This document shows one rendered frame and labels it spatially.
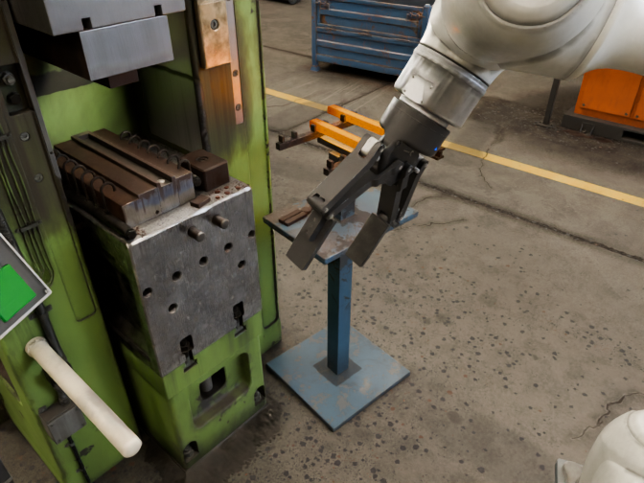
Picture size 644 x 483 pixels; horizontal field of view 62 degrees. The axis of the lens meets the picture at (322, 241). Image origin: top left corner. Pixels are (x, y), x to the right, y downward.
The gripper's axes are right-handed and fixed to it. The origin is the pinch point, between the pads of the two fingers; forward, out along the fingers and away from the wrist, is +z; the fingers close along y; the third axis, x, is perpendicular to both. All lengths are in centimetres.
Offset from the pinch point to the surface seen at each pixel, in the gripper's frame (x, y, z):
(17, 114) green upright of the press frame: -81, -3, 25
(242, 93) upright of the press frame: -83, -63, 5
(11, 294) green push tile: -45, 7, 43
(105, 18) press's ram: -73, -8, -2
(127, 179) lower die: -72, -28, 32
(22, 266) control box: -49, 4, 41
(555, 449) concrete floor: 43, -140, 52
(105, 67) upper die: -70, -10, 6
